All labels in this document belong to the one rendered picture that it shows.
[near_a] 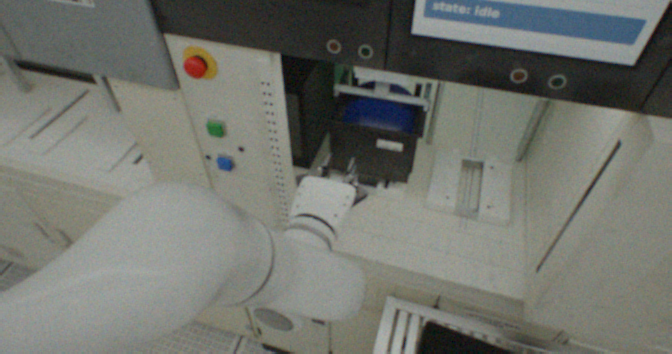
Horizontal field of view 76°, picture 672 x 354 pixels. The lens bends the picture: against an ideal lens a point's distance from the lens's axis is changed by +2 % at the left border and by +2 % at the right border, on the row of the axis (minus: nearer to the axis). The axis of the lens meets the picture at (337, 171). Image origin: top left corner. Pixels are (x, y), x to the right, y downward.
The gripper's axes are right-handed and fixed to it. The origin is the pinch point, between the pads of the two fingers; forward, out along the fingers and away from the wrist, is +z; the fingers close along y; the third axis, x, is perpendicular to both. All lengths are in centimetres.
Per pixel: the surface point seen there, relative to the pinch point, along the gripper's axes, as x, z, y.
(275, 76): 15.3, 3.8, -13.0
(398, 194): -28.8, 21.8, 10.2
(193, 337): -119, -2, -63
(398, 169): -19.8, 22.2, 9.1
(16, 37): 15, 1, -67
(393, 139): -9.5, 21.5, 7.0
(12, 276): -119, -1, -157
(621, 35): 31.8, 1.8, 35.1
